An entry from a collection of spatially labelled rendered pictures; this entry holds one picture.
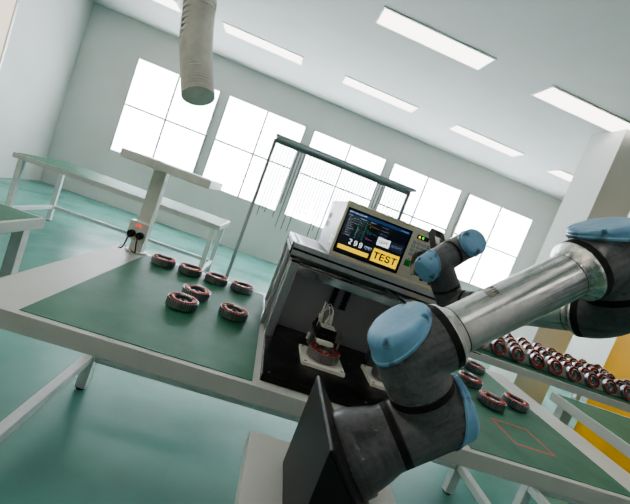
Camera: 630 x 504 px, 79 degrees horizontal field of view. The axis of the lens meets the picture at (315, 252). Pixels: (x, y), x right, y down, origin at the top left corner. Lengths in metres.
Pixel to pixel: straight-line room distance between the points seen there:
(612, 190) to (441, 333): 4.87
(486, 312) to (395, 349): 0.17
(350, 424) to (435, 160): 7.76
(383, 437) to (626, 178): 5.07
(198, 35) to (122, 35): 6.41
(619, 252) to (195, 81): 1.79
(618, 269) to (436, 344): 0.34
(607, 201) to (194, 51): 4.56
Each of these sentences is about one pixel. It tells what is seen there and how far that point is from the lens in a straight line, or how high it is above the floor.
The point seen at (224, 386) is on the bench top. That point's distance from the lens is 1.11.
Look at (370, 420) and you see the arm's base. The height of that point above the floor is 0.94.
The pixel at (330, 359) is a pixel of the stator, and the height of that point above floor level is 0.81.
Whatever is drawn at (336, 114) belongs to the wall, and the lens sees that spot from 7.89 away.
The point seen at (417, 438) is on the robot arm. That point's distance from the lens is 0.72.
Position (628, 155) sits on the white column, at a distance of 5.57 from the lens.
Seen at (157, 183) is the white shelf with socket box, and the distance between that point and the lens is 2.00.
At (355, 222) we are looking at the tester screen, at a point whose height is 1.25.
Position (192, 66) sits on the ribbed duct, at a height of 1.68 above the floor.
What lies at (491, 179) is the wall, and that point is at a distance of 8.82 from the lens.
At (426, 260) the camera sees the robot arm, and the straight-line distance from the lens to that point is 1.04.
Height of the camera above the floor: 1.23
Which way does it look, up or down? 5 degrees down
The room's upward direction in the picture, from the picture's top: 21 degrees clockwise
